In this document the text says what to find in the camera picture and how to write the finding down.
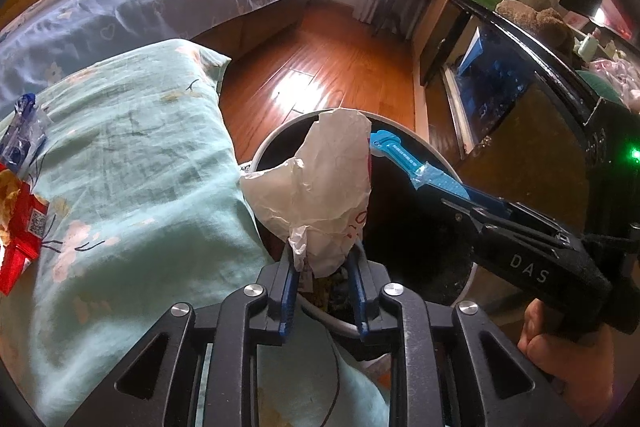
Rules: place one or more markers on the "light green bottle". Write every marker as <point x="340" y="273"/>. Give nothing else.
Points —
<point x="585" y="46"/>

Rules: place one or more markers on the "brown plush toy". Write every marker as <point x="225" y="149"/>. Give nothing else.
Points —
<point x="535" y="24"/>

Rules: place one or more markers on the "white round bin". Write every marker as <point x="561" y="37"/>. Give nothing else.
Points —
<point x="415" y="252"/>

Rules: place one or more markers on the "white plastic bag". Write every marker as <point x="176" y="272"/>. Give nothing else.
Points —
<point x="320" y="187"/>

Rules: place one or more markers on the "silver blue foil wrapper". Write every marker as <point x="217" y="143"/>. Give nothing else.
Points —
<point x="22" y="132"/>

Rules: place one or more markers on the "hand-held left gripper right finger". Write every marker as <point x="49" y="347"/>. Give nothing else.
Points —
<point x="361" y="302"/>

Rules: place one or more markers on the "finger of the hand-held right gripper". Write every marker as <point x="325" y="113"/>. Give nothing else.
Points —
<point x="487" y="202"/>
<point x="462" y="212"/>

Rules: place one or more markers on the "grey patterned curtain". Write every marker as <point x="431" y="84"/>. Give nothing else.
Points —
<point x="367" y="4"/>

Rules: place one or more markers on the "person's right hand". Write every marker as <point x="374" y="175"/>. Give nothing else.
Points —
<point x="565" y="362"/>

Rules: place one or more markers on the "red snack packet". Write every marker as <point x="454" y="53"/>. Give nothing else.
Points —
<point x="22" y="227"/>

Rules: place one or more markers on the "light green floral tablecloth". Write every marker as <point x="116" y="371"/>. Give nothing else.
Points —
<point x="140" y="207"/>

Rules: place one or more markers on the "black glossy cabinet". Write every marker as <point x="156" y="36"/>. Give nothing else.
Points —
<point x="550" y="72"/>

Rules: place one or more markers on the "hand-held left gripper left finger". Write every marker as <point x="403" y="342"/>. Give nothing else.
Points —
<point x="290" y="302"/>

